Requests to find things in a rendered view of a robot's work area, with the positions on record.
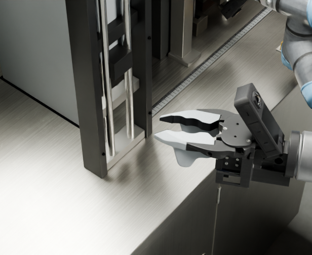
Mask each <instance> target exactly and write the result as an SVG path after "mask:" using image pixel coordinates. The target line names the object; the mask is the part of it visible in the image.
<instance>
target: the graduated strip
mask: <svg viewBox="0 0 312 255"><path fill-rule="evenodd" d="M271 11H272V9H270V8H268V7H265V8H263V9H262V10H261V11H260V12H259V13H258V14H257V15H256V16H254V17H253V18H252V19H251V20H250V21H249V22H248V23H246V24H245V25H244V26H243V27H242V28H241V29H240V30H238V31H237V32H236V33H235V34H234V35H233V36H232V37H231V38H229V39H228V40H227V41H226V42H225V43H224V44H223V45H221V46H220V47H219V48H218V49H217V50H216V51H215V52H213V53H212V54H211V55H210V56H209V57H208V58H207V59H206V60H204V61H203V62H202V63H201V64H200V65H199V66H198V67H196V68H195V69H194V70H193V71H192V72H191V73H190V74H189V75H187V76H186V77H185V78H184V79H183V80H182V81H181V82H179V83H178V84H177V85H176V86H174V87H173V88H172V89H171V90H170V91H169V92H168V93H167V94H165V95H164V96H163V97H162V98H161V99H160V100H159V101H157V102H156V103H155V104H154V105H153V106H152V118H153V117H154V116H155V115H156V114H157V113H158V112H160V111H161V110H162V109H163V108H164V107H165V106H166V105H167V104H168V103H170V102H171V101H172V100H173V99H174V98H175V97H176V96H177V95H179V94H180V93H181V92H182V91H183V90H184V89H185V88H186V87H187V86H189V85H190V84H191V83H192V82H193V81H194V80H195V79H196V78H198V77H199V76H200V75H201V74H202V73H203V72H204V71H205V70H206V69H208V68H209V67H210V66H211V65H212V64H213V63H214V62H215V61H217V60H218V59H219V58H220V57H221V56H222V55H223V54H224V53H226V52H227V51H228V50H229V49H230V48H231V47H232V46H233V45H234V44H236V43H237V42H238V41H239V40H240V39H241V38H242V37H243V36H244V35H246V34H247V33H248V32H249V31H250V30H251V29H252V28H253V27H255V26H256V25H257V24H258V23H259V22H260V21H261V20H262V19H264V18H265V17H266V16H267V15H268V14H269V13H270V12H271Z"/></svg>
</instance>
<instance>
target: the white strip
mask: <svg viewBox="0 0 312 255"><path fill-rule="evenodd" d="M0 64H1V69H2V74H3V75H2V76H1V77H0V79H1V80H3V81H5V82H6V83H8V84H9V85H11V86H12V87H14V88H16V89H17V90H19V91H20V92H22V93H24V94H25V95H27V96H28V97H30V98H32V99H33V100H35V101H36V102H38V103H40V104H41V105H43V106H44V107H46V108H47V109H49V110H51V111H52V112H54V113H55V114H57V115H59V116H60V117H62V118H63V119H65V120H66V121H68V122H70V123H71V124H73V125H74V126H76V127H77V128H80V126H79V117H78V112H77V103H76V94H75V85H74V76H73V67H72V58H71V49H70V40H69V31H68V22H67V13H66V4H65V0H0Z"/></svg>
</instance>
